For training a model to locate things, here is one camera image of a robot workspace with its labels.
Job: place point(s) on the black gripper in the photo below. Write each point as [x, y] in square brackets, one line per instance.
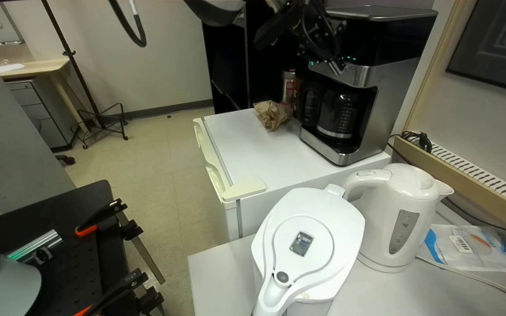
[312, 19]

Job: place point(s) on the glass coffee carafe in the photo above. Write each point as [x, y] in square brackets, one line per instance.
[338, 114]

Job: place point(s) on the black steel coffee maker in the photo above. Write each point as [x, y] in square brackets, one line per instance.
[394, 88]

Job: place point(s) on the tall black cabinet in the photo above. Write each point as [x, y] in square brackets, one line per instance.
[229, 63]

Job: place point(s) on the white mini fridge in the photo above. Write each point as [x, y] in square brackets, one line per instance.
[264, 154]

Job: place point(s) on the dark framed picture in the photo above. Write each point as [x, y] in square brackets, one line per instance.
[493, 40]

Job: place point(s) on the white electric kettle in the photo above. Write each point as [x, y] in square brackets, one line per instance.
[396, 216]

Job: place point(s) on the white water filter pitcher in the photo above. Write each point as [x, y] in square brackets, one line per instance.
[306, 239]

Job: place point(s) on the baseboard heater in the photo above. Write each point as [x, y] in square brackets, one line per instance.
[482, 175]

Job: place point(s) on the black tripod stand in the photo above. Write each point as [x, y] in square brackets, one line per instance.
[83, 88]

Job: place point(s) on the orange black bar clamp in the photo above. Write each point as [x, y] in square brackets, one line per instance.
[124, 289]
[104, 216]

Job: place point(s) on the grey filing cabinet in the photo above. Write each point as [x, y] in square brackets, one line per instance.
[43, 114]

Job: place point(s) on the wooden desk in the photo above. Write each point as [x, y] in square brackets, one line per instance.
[36, 65]

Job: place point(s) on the black work table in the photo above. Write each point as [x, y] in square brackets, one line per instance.
[71, 263]

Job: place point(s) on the grey panel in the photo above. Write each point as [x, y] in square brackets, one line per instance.
[8, 140]

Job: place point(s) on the grey round cover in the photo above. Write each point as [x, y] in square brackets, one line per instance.
[4, 289]

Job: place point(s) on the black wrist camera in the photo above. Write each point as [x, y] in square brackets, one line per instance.
[280, 23]

